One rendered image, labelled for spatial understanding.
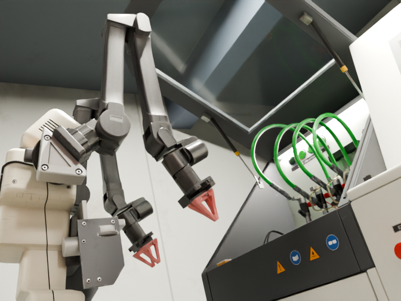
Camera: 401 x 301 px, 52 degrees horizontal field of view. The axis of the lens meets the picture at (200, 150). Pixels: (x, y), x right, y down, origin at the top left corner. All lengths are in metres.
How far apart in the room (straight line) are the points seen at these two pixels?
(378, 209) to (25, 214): 0.83
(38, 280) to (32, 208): 0.17
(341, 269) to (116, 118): 0.67
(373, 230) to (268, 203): 0.88
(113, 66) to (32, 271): 0.55
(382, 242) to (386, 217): 0.06
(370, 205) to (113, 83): 0.71
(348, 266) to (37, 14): 2.52
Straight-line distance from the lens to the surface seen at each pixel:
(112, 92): 1.08
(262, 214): 1.81
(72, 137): 0.94
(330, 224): 1.12
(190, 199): 1.03
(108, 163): 1.47
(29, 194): 1.02
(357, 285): 1.09
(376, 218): 1.04
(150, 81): 1.15
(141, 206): 1.44
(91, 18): 3.07
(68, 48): 3.27
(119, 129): 0.99
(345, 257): 1.10
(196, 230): 3.39
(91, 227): 1.02
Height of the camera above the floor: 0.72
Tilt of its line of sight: 25 degrees up
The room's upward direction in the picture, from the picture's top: 14 degrees counter-clockwise
